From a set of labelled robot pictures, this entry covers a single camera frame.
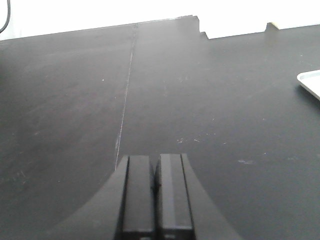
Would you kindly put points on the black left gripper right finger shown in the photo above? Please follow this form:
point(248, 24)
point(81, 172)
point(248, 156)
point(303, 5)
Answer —
point(184, 210)

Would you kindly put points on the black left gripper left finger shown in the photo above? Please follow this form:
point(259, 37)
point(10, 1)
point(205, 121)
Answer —
point(123, 209)

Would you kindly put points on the silver metal tray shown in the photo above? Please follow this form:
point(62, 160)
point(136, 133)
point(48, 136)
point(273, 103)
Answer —
point(310, 81)

